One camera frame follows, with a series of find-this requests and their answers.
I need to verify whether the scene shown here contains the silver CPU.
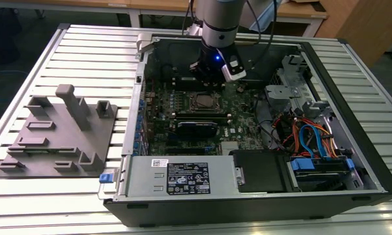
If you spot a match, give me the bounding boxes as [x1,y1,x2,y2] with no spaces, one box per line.
[196,95,214,108]

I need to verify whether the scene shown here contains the metal socket cover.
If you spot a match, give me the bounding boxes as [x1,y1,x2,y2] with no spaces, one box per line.
[192,94,222,112]

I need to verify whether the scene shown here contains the CPU socket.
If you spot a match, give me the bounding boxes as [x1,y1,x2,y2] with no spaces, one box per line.
[188,92,226,114]

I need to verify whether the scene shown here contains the black expansion slot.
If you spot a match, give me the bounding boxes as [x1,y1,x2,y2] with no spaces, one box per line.
[166,146,217,151]
[167,151,217,156]

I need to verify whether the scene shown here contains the black plastic cover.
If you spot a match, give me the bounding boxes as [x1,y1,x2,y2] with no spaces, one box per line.
[229,149,294,193]

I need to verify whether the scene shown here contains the grey case latch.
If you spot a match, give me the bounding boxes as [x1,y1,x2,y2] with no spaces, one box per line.
[135,33,155,53]

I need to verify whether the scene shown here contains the green motherboard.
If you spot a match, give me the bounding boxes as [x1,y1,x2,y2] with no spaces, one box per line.
[143,73,273,156]

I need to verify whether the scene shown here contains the black graphics card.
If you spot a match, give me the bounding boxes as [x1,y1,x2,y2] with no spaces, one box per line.
[176,120,219,138]

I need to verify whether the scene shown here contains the small silver heat sink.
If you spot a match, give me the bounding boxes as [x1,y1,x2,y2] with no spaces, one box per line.
[221,141,242,151]

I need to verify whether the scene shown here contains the wooden desk white legs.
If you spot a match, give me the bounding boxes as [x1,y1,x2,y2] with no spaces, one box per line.
[130,0,330,38]
[0,0,142,28]

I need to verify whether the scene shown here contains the silver power supply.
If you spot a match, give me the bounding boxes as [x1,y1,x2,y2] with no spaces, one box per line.
[126,154,242,197]

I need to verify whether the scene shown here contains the hard disk in blue carrier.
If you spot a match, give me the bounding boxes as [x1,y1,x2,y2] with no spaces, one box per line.
[290,158,355,192]

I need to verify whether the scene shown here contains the grey parts rack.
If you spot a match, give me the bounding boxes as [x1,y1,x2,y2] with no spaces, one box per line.
[0,84,120,177]

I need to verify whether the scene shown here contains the wooden cabinet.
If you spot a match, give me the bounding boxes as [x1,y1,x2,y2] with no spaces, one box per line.
[315,0,392,67]

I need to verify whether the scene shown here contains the black PC case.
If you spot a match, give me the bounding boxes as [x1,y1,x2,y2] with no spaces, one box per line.
[103,33,392,227]

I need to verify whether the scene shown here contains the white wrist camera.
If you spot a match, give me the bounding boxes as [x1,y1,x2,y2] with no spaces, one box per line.
[221,47,249,83]

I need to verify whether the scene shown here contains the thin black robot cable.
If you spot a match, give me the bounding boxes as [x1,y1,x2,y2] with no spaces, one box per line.
[182,0,195,36]

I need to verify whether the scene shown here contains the black wire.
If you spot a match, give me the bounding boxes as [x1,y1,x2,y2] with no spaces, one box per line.
[255,93,285,150]

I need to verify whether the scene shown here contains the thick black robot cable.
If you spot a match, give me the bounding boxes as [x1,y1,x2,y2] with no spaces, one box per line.
[235,0,278,47]

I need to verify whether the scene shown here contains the red wire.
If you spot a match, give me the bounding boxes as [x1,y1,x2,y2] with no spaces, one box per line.
[281,117,315,157]

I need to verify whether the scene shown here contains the blue wire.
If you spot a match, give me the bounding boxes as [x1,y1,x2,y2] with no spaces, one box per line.
[299,124,331,160]

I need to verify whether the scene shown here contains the orange wire bundle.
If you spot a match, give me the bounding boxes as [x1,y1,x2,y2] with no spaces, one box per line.
[314,123,345,159]

